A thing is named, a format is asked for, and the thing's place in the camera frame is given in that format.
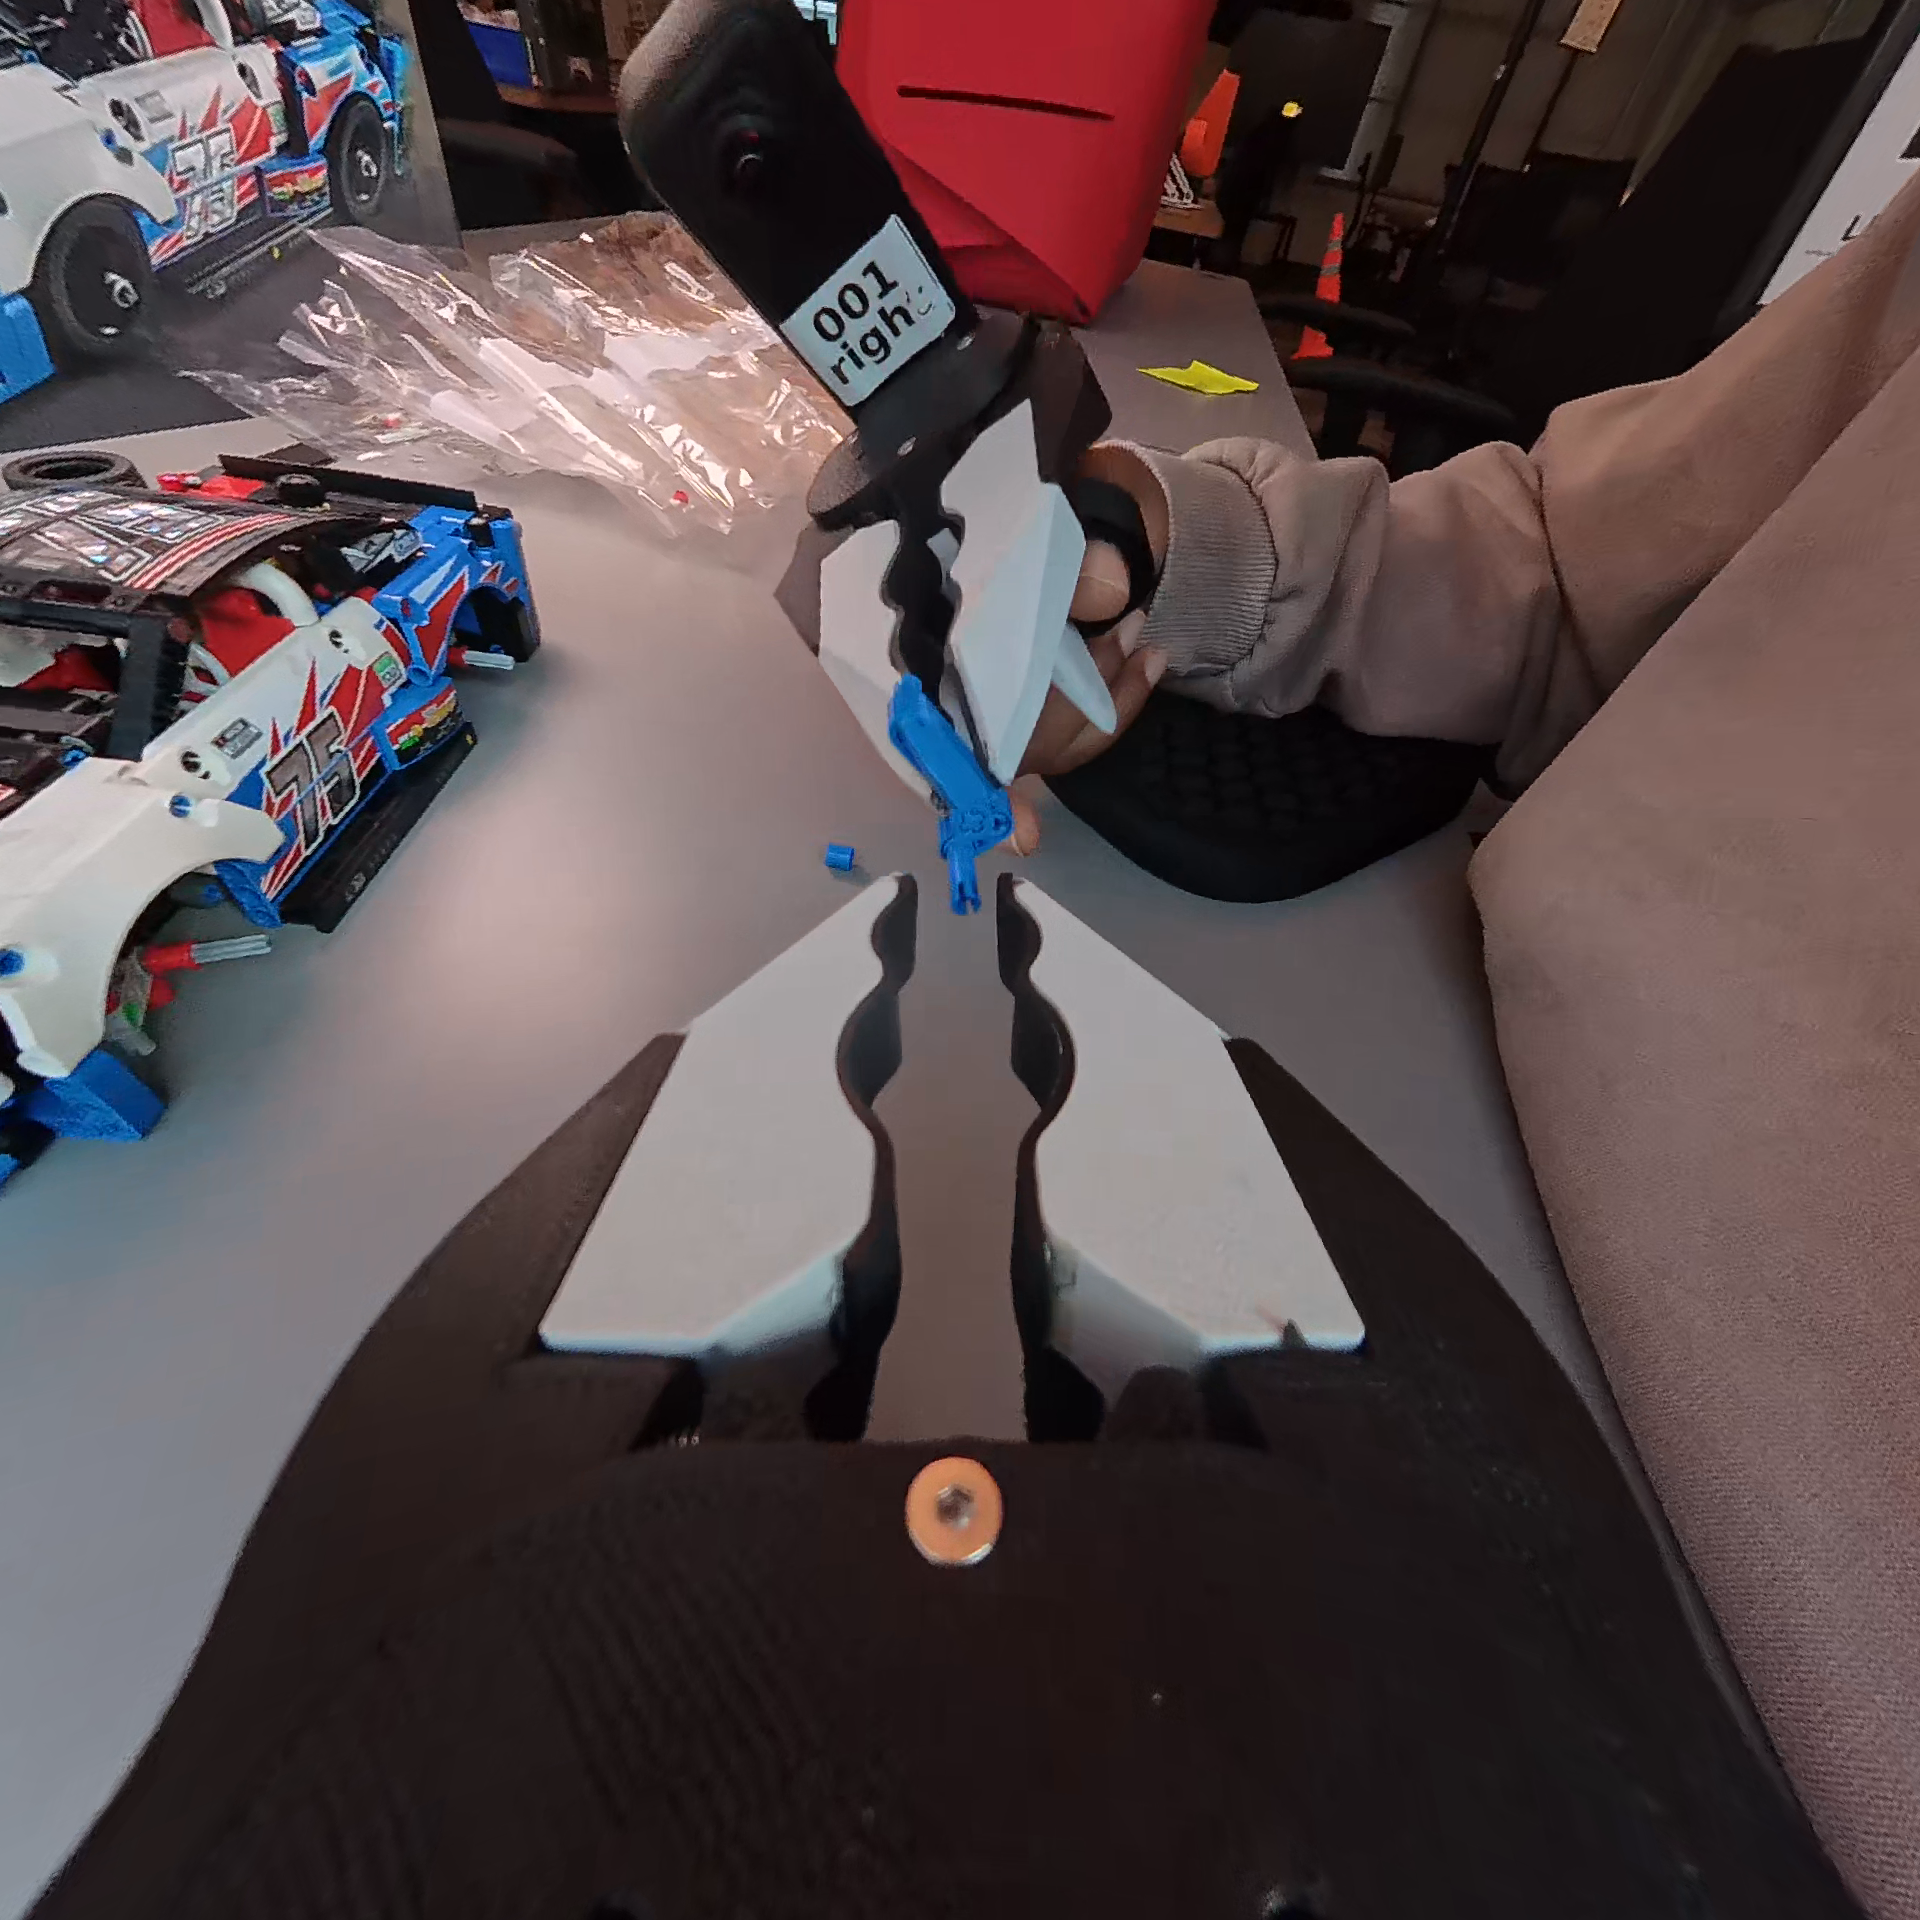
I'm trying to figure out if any black office chair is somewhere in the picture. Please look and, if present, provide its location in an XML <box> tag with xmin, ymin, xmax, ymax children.
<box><xmin>1258</xmin><ymin>293</ymin><xmax>1521</xmax><ymax>485</ymax></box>

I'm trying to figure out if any person's right hand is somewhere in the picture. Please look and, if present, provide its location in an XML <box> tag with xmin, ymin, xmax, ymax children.
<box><xmin>1006</xmin><ymin>441</ymin><xmax>1175</xmax><ymax>857</ymax></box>

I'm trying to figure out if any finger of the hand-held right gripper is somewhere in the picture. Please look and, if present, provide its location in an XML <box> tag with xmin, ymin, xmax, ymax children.
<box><xmin>816</xmin><ymin>522</ymin><xmax>952</xmax><ymax>801</ymax></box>
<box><xmin>933</xmin><ymin>397</ymin><xmax>1089</xmax><ymax>784</ymax></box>

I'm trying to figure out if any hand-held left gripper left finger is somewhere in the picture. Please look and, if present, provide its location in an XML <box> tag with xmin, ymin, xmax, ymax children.
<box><xmin>537</xmin><ymin>873</ymin><xmax>921</xmax><ymax>1443</ymax></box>

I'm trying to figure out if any toy set cardboard box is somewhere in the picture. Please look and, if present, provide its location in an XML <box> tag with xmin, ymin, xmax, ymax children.
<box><xmin>0</xmin><ymin>0</ymin><xmax>472</xmax><ymax>410</ymax></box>

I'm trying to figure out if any blue perforated brick beam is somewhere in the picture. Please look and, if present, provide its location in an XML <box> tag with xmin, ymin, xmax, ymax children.
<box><xmin>888</xmin><ymin>675</ymin><xmax>1014</xmax><ymax>869</ymax></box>

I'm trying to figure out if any pile of clear plastic bags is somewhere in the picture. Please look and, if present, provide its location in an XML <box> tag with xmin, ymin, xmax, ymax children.
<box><xmin>165</xmin><ymin>210</ymin><xmax>854</xmax><ymax>543</ymax></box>

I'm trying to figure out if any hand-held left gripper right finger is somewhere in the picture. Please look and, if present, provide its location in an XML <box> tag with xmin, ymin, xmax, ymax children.
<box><xmin>994</xmin><ymin>873</ymin><xmax>1370</xmax><ymax>1445</ymax></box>

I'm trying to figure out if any black framed sign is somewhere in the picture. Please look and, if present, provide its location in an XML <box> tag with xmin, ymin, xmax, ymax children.
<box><xmin>1755</xmin><ymin>0</ymin><xmax>1920</xmax><ymax>314</ymax></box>

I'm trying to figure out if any grey desk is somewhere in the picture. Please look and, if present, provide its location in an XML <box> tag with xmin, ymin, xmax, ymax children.
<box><xmin>0</xmin><ymin>210</ymin><xmax>1729</xmax><ymax>1920</ymax></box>

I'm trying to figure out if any toy brick race car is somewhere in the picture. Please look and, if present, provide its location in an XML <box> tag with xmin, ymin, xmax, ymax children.
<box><xmin>0</xmin><ymin>450</ymin><xmax>545</xmax><ymax>1191</ymax></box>

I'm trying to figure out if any person's beige sweatshirt torso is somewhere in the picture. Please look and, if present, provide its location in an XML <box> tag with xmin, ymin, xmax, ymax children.
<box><xmin>1469</xmin><ymin>376</ymin><xmax>1920</xmax><ymax>1920</ymax></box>

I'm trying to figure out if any red felt tote bag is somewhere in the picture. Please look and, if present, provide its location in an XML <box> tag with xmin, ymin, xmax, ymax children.
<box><xmin>833</xmin><ymin>0</ymin><xmax>1222</xmax><ymax>327</ymax></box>

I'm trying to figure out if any orange traffic cone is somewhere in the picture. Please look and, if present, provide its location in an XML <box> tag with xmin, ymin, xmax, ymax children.
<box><xmin>1290</xmin><ymin>210</ymin><xmax>1357</xmax><ymax>367</ymax></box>

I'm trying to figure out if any person's right forearm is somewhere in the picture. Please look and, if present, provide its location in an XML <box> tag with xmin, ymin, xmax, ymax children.
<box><xmin>1133</xmin><ymin>210</ymin><xmax>1920</xmax><ymax>789</ymax></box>

